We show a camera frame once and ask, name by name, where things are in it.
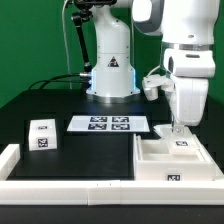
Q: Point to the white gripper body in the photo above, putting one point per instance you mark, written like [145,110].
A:
[187,99]

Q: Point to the white cabinet door panel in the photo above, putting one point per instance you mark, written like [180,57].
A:
[181,145]
[164,131]

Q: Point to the white cabinet body box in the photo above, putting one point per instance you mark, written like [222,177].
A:
[153,162]

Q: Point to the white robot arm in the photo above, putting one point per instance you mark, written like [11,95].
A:
[185,30]

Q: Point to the small white cabinet top block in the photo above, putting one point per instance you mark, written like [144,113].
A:
[42,135]

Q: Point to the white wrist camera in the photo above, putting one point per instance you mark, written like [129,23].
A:
[151,84]

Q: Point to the white marker base plate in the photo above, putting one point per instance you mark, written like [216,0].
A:
[108,124]

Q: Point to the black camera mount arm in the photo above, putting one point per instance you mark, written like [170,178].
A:
[81,33]

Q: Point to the white U-shaped fence frame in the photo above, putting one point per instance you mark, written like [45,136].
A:
[103,192]

